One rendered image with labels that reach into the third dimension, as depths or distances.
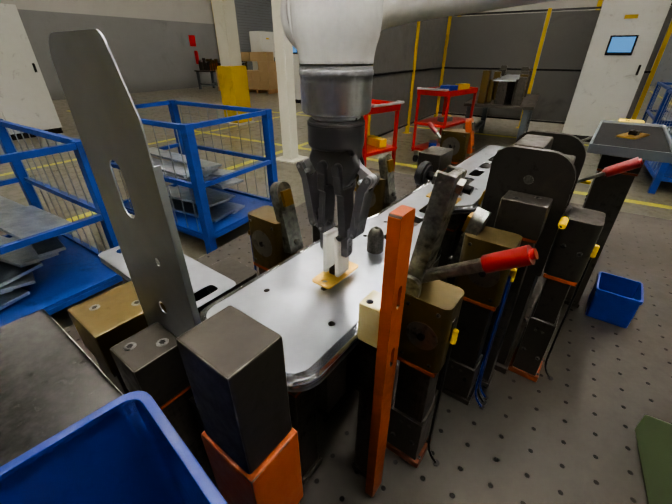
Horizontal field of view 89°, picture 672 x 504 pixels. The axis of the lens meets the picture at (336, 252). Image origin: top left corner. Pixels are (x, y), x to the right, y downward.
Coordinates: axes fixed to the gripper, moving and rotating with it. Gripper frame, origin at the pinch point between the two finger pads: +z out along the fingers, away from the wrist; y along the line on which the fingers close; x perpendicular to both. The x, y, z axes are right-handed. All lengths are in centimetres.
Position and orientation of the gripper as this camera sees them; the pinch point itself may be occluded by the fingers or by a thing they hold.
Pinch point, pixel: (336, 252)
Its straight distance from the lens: 54.5
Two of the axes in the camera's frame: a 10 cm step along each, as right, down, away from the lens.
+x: -6.0, 4.0, -6.9
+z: 0.0, 8.7, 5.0
